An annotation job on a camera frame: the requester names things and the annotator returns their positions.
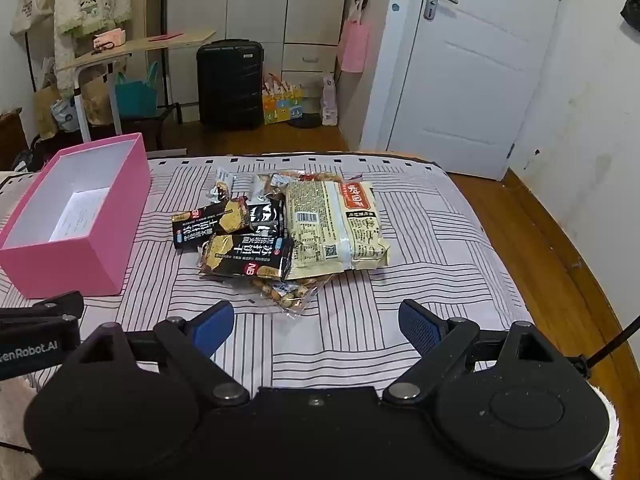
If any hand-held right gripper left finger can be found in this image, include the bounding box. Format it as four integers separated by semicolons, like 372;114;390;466
67;301;251;408

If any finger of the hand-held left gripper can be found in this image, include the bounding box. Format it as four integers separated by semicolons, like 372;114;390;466
0;290;85;331

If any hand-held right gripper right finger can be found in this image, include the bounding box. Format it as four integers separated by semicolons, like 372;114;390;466
382;299;571;406

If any pink cardboard box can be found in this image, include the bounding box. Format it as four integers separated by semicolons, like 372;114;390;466
0;133;152;299

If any black cracker packet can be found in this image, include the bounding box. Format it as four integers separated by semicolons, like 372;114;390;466
199;232;295;282
171;197;251;250

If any clear bag of coated nuts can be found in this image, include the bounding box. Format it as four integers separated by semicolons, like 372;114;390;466
270;170;346;191
250;275;326;317

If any beige noodle packet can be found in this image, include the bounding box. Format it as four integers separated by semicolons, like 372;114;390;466
285;180;353;281
337;181;391;271

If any small white snack packet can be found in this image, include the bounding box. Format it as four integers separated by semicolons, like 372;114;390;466
250;174;281;206
209;167;237;206

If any striped bedsheet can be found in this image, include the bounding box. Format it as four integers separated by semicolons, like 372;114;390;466
0;152;536;396

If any printed paper sheet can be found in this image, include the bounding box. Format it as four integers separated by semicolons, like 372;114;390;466
50;187;112;242

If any black plastic bag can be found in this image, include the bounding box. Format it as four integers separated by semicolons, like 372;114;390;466
12;135;51;173

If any dark wooden cabinet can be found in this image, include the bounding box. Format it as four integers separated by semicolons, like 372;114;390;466
0;107;26;171

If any white printed bag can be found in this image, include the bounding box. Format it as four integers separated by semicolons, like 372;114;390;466
50;97;81;133

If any brown paper bag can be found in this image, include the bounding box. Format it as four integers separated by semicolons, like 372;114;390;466
32;80;63;141
80;67;121;126

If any dark low stool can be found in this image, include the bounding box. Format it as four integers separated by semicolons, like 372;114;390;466
120;102;187;156

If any cream fuzzy cloth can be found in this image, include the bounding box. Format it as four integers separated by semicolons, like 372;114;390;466
589;384;620;480

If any teal bag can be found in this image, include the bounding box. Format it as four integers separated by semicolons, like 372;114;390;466
115;61;161;121

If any colourful gift bag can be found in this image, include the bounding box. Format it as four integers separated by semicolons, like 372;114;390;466
261;74;305;126

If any white pink bag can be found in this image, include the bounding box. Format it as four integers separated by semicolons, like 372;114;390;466
320;74;340;127

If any black suitcase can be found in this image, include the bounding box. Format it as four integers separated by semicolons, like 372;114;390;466
196;39;265;130

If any white door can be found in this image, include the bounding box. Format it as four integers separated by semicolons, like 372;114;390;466
360;0;566;181

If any wooden rolling table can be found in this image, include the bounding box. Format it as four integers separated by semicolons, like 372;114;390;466
55;30;217;143

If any pink hanging bag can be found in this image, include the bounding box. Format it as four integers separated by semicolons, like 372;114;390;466
336;17;373;75

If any canvas tote bag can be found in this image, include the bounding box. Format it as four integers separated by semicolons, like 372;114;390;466
10;0;56;36

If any cream fluffy cardigan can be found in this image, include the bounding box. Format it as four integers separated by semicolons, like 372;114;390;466
52;0;133;101

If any white wardrobe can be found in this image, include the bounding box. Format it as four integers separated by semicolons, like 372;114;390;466
165;0;351;122

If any black cable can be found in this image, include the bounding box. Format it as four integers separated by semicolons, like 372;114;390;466
580;315;640;377

